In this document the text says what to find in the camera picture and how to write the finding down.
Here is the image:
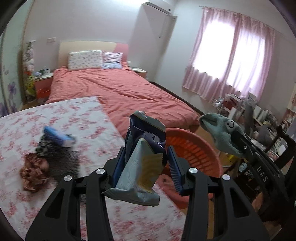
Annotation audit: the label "cluttered desk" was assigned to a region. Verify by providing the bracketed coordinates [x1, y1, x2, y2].
[220, 92, 280, 147]

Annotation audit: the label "white wire rack shelf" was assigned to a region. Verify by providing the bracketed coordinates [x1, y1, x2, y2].
[211, 97, 224, 114]

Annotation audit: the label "pink window curtain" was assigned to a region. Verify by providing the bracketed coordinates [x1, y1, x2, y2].
[183, 7, 275, 102]

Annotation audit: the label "floral pink white tablecloth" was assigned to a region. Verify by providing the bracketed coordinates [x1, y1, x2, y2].
[1, 97, 185, 240]

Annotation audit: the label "glass floral wardrobe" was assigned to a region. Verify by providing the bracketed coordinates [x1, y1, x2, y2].
[0, 34, 26, 118]

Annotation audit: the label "red left nightstand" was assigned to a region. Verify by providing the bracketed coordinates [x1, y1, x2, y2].
[35, 73, 53, 105]

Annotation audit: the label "blue white tissue pack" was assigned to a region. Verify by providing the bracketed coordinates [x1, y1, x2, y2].
[44, 126, 76, 148]

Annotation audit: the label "mugs on nightstand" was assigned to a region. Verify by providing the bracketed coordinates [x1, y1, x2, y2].
[34, 68, 51, 77]

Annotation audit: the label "grey green smiley sock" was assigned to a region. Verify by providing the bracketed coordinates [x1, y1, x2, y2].
[199, 113, 245, 158]

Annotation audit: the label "coral red bed duvet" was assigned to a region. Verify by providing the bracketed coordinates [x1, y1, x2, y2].
[47, 63, 199, 137]

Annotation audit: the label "beige pink headboard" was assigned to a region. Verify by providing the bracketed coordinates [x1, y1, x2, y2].
[58, 41, 128, 68]

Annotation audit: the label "blue silver snack wrapper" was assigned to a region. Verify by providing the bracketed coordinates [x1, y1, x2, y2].
[104, 110, 168, 207]

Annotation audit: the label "white floral pillow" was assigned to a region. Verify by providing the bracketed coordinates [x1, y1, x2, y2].
[67, 50, 103, 70]

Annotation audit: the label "brown striped scrunchie cloth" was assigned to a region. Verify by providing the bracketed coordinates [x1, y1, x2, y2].
[20, 153, 49, 193]

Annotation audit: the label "black white patterned cloth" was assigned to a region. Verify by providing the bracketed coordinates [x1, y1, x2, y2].
[35, 135, 80, 182]

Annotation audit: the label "hanging plush toys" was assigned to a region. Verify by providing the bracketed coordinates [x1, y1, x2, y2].
[23, 42, 36, 102]

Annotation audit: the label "black chair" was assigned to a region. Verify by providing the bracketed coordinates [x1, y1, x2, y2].
[264, 125, 295, 170]

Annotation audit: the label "pink striped pillow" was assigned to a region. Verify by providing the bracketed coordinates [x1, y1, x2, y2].
[102, 51, 123, 69]

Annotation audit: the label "white wall air conditioner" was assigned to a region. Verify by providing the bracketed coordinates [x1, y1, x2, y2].
[142, 0, 177, 38]

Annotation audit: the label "right nightstand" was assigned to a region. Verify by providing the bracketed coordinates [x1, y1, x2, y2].
[130, 67, 147, 79]

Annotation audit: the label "red plastic laundry basket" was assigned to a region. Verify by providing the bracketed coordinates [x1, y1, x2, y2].
[157, 128, 223, 209]

